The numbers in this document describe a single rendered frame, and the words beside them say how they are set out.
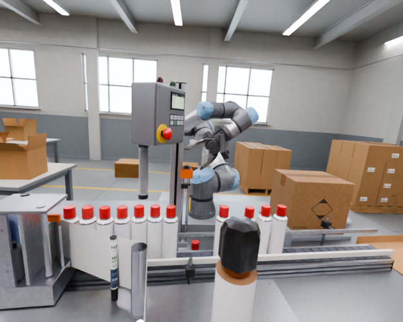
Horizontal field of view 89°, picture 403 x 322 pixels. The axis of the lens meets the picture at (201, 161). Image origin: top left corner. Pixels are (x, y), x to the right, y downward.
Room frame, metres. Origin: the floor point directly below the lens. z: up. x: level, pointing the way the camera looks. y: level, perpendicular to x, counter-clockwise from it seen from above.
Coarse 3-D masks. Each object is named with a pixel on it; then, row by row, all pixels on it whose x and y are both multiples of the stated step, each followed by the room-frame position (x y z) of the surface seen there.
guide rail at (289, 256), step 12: (312, 252) 0.69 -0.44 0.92; (324, 252) 0.70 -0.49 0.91; (336, 252) 0.70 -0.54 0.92; (348, 252) 0.71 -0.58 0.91; (360, 252) 0.72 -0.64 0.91; (372, 252) 0.73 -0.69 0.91; (384, 252) 0.74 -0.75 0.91; (156, 264) 0.59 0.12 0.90; (168, 264) 0.60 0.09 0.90; (180, 264) 0.61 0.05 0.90
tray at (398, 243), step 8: (360, 240) 0.92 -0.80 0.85; (368, 240) 0.93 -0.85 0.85; (376, 240) 0.93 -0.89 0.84; (384, 240) 0.94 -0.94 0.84; (392, 240) 0.95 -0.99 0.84; (400, 240) 0.96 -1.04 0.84; (376, 248) 0.88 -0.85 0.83; (384, 248) 0.89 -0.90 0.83; (392, 248) 0.89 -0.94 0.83; (400, 248) 0.90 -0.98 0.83; (392, 256) 0.83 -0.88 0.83; (400, 256) 0.83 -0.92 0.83; (400, 264) 0.77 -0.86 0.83; (400, 272) 0.72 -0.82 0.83
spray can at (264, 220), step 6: (264, 204) 0.71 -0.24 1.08; (264, 210) 0.69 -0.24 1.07; (270, 210) 0.69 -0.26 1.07; (258, 216) 0.70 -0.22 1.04; (264, 216) 0.69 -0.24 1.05; (270, 216) 0.70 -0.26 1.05; (258, 222) 0.69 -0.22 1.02; (264, 222) 0.68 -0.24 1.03; (270, 222) 0.68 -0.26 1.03; (264, 228) 0.68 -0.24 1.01; (270, 228) 0.69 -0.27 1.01; (264, 234) 0.68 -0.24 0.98; (264, 240) 0.68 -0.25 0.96; (264, 246) 0.68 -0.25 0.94; (258, 252) 0.68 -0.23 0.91; (264, 252) 0.68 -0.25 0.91
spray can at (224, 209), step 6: (222, 210) 0.66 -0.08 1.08; (228, 210) 0.67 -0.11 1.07; (222, 216) 0.66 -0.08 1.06; (216, 222) 0.66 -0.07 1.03; (222, 222) 0.65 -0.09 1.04; (216, 228) 0.66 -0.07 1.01; (216, 234) 0.66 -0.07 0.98; (216, 240) 0.66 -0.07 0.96; (216, 246) 0.66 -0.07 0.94; (216, 252) 0.65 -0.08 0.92
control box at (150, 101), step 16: (144, 96) 0.64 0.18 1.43; (160, 96) 0.64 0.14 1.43; (144, 112) 0.64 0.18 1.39; (160, 112) 0.64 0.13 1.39; (176, 112) 0.72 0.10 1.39; (144, 128) 0.64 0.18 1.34; (160, 128) 0.64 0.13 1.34; (176, 128) 0.72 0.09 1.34; (144, 144) 0.64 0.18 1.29; (160, 144) 0.65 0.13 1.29
